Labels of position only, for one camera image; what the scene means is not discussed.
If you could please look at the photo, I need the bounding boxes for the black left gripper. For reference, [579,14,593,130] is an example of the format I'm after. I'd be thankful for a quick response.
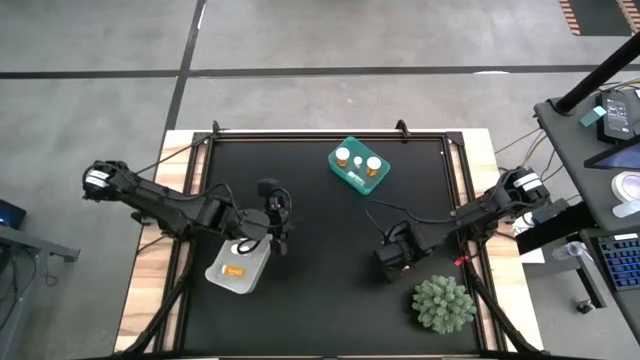
[264,189,295,256]

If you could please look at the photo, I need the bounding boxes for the white plastic bin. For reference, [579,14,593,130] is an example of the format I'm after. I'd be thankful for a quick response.
[204,218,274,295]

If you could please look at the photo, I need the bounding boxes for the teal plastic bin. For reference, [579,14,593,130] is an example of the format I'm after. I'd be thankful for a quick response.
[327,136,392,196]

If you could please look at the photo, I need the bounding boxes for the green artificial succulent plant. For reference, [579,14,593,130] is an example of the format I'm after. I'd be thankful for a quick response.
[411,274,478,336]

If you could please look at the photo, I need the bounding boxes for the black table mat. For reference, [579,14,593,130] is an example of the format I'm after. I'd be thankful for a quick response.
[180,138,482,355]

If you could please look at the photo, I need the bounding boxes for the clear plastic water bottle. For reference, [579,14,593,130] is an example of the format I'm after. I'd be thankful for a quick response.
[551,240,590,261]

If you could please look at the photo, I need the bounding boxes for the black desk leg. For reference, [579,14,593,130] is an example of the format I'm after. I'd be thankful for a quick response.
[514,199,609,310]

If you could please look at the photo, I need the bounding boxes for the gray side desk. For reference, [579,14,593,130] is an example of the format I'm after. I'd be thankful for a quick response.
[533,74,640,235]

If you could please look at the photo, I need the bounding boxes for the backlit keyboard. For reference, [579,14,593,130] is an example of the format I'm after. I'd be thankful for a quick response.
[595,233,640,292]

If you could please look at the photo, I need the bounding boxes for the white plastic piece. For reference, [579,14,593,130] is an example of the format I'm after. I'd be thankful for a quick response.
[612,198,640,219]

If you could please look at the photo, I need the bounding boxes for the small teal box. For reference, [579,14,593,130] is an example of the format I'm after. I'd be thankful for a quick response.
[579,105,608,128]

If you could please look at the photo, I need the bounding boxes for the white round device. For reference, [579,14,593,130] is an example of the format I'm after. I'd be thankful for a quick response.
[610,170,640,204]

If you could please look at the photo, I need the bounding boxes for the dark tablet screen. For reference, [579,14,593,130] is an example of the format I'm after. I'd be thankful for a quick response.
[583,142,640,171]

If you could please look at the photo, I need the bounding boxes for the gray metal stand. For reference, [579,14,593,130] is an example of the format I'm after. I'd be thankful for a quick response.
[0,224,81,264]

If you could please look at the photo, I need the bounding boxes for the black power adapter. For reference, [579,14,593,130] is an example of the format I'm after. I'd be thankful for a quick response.
[598,88,639,145]

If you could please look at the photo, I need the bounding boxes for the black round pole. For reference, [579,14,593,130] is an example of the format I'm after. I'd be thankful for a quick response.
[554,32,640,116]

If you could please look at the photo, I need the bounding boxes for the dark blue-lit device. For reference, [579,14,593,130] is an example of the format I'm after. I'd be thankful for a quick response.
[0,198,28,232]

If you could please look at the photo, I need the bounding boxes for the dark mat orange striped edges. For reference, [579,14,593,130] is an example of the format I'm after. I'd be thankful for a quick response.
[558,0,640,37]

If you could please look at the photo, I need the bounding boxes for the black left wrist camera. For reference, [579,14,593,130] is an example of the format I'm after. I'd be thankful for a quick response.
[257,177,281,199]

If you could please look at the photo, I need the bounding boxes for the black aluminium table frame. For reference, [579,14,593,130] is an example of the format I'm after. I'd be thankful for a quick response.
[117,128,544,359]

